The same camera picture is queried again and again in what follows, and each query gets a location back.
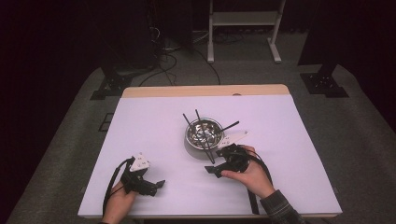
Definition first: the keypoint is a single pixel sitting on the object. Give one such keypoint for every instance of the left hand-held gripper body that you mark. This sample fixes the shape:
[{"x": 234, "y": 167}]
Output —
[{"x": 137, "y": 180}]

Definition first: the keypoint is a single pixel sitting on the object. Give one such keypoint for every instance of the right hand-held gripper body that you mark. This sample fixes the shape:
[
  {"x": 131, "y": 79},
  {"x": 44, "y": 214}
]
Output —
[{"x": 235, "y": 158}]

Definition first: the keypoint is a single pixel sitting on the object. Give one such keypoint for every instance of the steel bowl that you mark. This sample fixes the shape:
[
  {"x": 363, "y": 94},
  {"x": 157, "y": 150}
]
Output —
[{"x": 211, "y": 138}]

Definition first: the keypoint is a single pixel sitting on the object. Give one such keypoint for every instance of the person's right hand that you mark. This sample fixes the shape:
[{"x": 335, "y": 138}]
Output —
[{"x": 252, "y": 179}]

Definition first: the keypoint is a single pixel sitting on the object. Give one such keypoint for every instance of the person's left hand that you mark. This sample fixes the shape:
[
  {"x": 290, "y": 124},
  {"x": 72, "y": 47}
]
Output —
[{"x": 118, "y": 205}]

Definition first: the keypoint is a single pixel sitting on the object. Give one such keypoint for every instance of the white table sheet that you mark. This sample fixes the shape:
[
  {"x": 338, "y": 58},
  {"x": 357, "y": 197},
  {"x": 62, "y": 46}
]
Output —
[{"x": 155, "y": 130}]

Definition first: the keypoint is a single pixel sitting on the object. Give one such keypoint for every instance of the wooden table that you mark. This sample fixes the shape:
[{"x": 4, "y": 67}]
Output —
[{"x": 186, "y": 90}]

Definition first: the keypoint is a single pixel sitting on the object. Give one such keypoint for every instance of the white metal stand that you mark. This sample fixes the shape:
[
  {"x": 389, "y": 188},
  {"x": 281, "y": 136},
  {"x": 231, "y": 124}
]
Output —
[{"x": 243, "y": 18}]

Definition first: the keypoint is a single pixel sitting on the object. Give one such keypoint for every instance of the black stand with base plate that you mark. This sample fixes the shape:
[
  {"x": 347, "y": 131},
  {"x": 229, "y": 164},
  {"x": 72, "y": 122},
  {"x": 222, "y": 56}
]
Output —
[
  {"x": 323, "y": 84},
  {"x": 112, "y": 85}
]

